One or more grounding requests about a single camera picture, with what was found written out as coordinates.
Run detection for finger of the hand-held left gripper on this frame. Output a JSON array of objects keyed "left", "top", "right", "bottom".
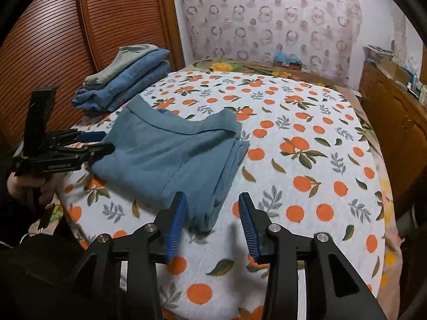
[
  {"left": 47, "top": 129, "right": 108, "bottom": 150},
  {"left": 72, "top": 142, "right": 115, "bottom": 167}
]

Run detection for flat cardboard box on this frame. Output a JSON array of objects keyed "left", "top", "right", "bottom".
[{"left": 377, "top": 58, "right": 412, "bottom": 87}]

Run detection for teal pants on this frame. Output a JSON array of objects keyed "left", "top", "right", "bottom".
[{"left": 87, "top": 95, "right": 251, "bottom": 232}]

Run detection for lace curtain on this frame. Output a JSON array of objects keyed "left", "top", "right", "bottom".
[{"left": 392, "top": 10, "right": 410, "bottom": 52}]

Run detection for small cardboard box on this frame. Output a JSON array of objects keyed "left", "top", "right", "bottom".
[{"left": 274, "top": 51, "right": 302, "bottom": 70}]

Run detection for orange fruit print blanket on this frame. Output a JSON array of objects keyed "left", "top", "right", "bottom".
[{"left": 55, "top": 70, "right": 388, "bottom": 320}]

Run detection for person's left hand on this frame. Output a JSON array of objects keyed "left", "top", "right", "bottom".
[{"left": 7, "top": 173, "right": 56, "bottom": 205}]

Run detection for ring patterned curtain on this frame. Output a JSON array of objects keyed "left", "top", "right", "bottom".
[{"left": 178, "top": 0, "right": 364, "bottom": 87}]

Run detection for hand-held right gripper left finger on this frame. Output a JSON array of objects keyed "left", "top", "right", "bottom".
[{"left": 70, "top": 191, "right": 188, "bottom": 320}]

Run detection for folded blue jeans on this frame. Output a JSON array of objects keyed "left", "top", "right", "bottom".
[
  {"left": 72, "top": 62, "right": 171, "bottom": 114},
  {"left": 100, "top": 49, "right": 171, "bottom": 89}
]

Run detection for folded khaki pants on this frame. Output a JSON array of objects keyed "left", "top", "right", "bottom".
[{"left": 83, "top": 44, "right": 159, "bottom": 89}]

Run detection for wooden louvered wardrobe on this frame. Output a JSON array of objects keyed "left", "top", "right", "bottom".
[{"left": 0, "top": 0, "right": 185, "bottom": 147}]

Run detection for wooden cabinet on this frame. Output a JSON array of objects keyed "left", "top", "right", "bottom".
[{"left": 358, "top": 60, "right": 427, "bottom": 207}]

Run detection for floral blanket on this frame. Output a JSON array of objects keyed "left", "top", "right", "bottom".
[{"left": 185, "top": 58, "right": 406, "bottom": 294}]

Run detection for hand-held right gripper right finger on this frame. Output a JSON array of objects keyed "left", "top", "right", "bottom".
[{"left": 238, "top": 192, "right": 388, "bottom": 320}]

